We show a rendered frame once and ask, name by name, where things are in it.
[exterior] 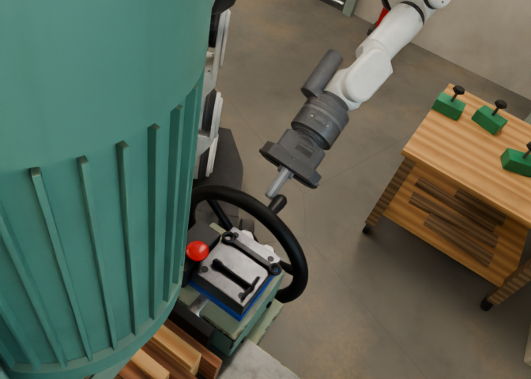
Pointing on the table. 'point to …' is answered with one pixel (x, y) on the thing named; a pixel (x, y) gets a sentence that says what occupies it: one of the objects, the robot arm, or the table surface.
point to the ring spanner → (252, 253)
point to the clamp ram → (182, 313)
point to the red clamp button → (197, 250)
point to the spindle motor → (95, 166)
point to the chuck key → (236, 276)
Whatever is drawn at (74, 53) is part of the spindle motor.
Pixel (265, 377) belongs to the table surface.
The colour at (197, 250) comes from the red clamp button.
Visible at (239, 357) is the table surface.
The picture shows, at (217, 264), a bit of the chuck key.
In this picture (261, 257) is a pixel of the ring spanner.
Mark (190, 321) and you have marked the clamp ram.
